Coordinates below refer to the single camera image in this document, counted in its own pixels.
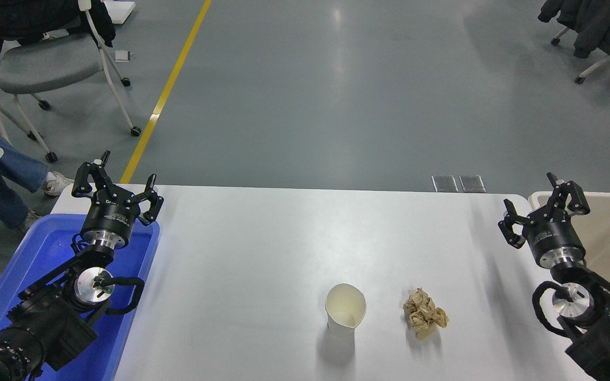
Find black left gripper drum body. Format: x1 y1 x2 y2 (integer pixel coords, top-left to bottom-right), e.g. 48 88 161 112
80 194 141 239

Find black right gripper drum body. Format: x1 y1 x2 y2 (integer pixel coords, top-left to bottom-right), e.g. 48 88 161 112
522 209 586 260

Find white paper cup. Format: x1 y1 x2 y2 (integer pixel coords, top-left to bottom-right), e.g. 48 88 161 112
325 284 367 339

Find metal floor socket plate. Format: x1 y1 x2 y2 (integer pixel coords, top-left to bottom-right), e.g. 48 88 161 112
459 175 486 193
432 175 459 193

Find blue plastic tray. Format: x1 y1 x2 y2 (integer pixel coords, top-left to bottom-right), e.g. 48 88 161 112
0 213 160 381

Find person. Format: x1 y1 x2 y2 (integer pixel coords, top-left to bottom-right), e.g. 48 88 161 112
0 116 75 233

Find crumpled tan paper ball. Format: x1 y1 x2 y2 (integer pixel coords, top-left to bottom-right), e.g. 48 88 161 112
403 287 450 340

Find white flat board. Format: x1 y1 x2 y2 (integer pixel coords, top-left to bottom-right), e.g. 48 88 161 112
103 0 137 25

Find black jacket on chair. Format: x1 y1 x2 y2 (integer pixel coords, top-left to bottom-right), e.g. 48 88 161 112
0 0 116 65

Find dark grey hanging jackets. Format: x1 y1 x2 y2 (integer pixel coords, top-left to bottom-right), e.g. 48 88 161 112
537 0 610 59

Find grey chair with white frame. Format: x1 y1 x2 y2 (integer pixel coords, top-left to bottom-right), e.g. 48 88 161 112
0 0 142 164

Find white frame chair with casters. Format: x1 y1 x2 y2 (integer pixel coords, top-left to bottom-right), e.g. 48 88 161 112
550 26 610 85

